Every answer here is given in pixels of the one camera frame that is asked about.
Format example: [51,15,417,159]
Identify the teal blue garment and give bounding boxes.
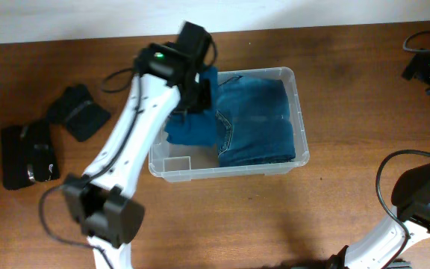
[164,67,218,147]

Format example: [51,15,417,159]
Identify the dark blue jeans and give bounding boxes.
[215,75,296,167]

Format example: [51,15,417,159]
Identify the black garment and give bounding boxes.
[46,84,110,142]
[0,120,60,191]

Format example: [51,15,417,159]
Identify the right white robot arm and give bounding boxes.
[328,149,430,269]

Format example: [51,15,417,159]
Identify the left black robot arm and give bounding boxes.
[60,22,215,268]

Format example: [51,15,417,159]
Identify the clear plastic storage bin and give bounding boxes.
[148,67,310,182]

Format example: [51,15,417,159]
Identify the right black cable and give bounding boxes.
[374,30,430,269]

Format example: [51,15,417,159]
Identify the black cable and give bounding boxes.
[37,39,219,269]
[374,30,430,269]

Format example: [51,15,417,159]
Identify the left black cable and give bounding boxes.
[37,39,219,269]

